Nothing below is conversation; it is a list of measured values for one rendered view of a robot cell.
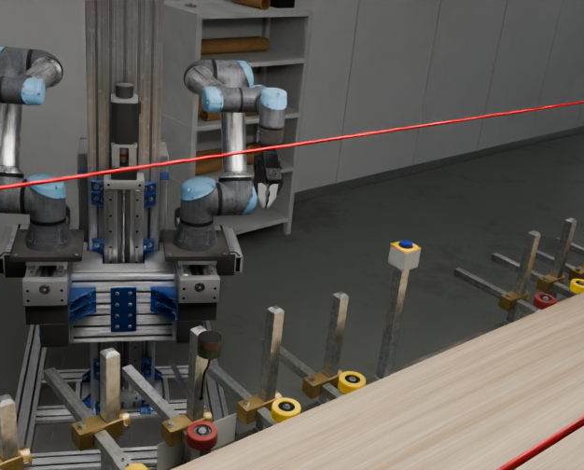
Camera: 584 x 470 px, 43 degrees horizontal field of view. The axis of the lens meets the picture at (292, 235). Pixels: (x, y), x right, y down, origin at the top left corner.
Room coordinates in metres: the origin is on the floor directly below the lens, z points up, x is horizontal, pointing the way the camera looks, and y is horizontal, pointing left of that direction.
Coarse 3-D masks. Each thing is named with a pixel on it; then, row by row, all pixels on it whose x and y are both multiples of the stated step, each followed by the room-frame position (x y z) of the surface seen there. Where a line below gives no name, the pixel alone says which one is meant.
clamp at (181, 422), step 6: (204, 414) 1.66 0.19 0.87; (210, 414) 1.66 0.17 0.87; (168, 420) 1.62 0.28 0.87; (174, 420) 1.62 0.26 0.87; (180, 420) 1.62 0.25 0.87; (186, 420) 1.62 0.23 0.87; (198, 420) 1.63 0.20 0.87; (204, 420) 1.64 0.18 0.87; (210, 420) 1.65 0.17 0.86; (162, 426) 1.60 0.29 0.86; (174, 426) 1.59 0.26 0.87; (180, 426) 1.59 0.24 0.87; (186, 426) 1.60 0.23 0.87; (162, 432) 1.60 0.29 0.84; (168, 432) 1.57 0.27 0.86; (174, 432) 1.57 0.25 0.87; (180, 432) 1.59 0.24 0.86; (162, 438) 1.59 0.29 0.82; (168, 438) 1.57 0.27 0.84; (174, 438) 1.57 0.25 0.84; (180, 438) 1.59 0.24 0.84; (168, 444) 1.57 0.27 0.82; (174, 444) 1.58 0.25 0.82
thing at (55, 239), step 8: (32, 224) 2.22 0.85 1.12; (40, 224) 2.21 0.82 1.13; (48, 224) 2.21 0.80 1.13; (56, 224) 2.22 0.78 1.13; (64, 224) 2.26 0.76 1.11; (32, 232) 2.22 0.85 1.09; (40, 232) 2.20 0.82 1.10; (48, 232) 2.21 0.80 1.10; (56, 232) 2.22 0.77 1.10; (64, 232) 2.24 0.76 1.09; (32, 240) 2.21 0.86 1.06; (40, 240) 2.20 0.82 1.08; (48, 240) 2.20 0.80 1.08; (56, 240) 2.21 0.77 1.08; (64, 240) 2.24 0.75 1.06; (32, 248) 2.20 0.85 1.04; (40, 248) 2.19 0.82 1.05; (48, 248) 2.19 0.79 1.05; (56, 248) 2.20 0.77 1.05; (64, 248) 2.23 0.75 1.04
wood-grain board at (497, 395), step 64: (576, 320) 2.37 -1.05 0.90; (384, 384) 1.84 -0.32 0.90; (448, 384) 1.88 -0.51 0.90; (512, 384) 1.91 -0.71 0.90; (576, 384) 1.95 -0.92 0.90; (256, 448) 1.51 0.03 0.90; (320, 448) 1.53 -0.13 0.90; (384, 448) 1.56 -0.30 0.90; (448, 448) 1.59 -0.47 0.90; (512, 448) 1.61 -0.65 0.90; (576, 448) 1.64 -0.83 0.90
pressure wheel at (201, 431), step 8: (192, 424) 1.56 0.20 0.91; (200, 424) 1.57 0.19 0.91; (208, 424) 1.57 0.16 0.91; (192, 432) 1.53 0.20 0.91; (200, 432) 1.54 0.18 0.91; (208, 432) 1.54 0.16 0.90; (216, 432) 1.54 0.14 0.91; (192, 440) 1.51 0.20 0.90; (200, 440) 1.51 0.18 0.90; (208, 440) 1.51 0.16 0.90; (216, 440) 1.54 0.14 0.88; (192, 448) 1.51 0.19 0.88; (200, 448) 1.50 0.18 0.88; (208, 448) 1.51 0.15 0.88
